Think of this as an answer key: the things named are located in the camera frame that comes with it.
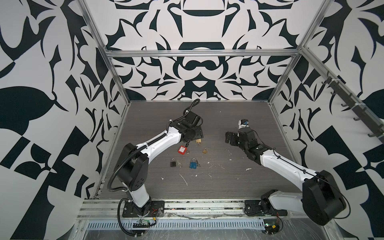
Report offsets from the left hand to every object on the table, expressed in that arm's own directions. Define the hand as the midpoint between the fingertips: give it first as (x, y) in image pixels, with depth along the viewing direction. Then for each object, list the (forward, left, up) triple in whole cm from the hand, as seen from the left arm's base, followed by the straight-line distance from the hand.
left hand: (198, 131), depth 86 cm
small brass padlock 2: (-5, -4, -14) cm, 15 cm away
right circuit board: (-44, -32, -15) cm, 56 cm away
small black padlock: (-12, +15, -14) cm, 24 cm away
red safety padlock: (-4, +10, -13) cm, 16 cm away
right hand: (-1, -20, -1) cm, 20 cm away
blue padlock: (-13, +3, -14) cm, 19 cm away
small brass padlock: (+2, -1, -14) cm, 14 cm away
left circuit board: (-41, +27, -15) cm, 52 cm away
